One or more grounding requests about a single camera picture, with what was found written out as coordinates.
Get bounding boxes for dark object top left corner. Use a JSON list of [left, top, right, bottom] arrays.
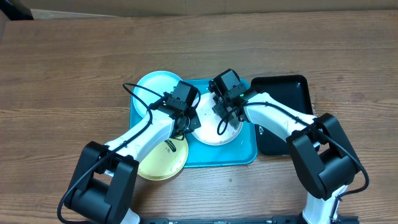
[[1, 0, 34, 21]]

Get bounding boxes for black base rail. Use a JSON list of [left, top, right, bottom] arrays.
[[139, 215, 358, 224]]

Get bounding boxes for yellow plate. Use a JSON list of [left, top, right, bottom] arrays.
[[137, 139, 188, 180]]

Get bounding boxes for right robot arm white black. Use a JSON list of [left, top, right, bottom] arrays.
[[210, 90, 369, 223]]

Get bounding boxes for light blue plate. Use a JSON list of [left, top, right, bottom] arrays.
[[130, 70, 182, 121]]

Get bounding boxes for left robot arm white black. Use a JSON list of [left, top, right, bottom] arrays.
[[57, 105, 200, 223]]

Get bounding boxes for white plate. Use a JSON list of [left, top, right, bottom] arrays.
[[193, 92, 243, 146]]

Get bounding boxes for black plastic tray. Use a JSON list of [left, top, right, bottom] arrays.
[[251, 75, 313, 156]]

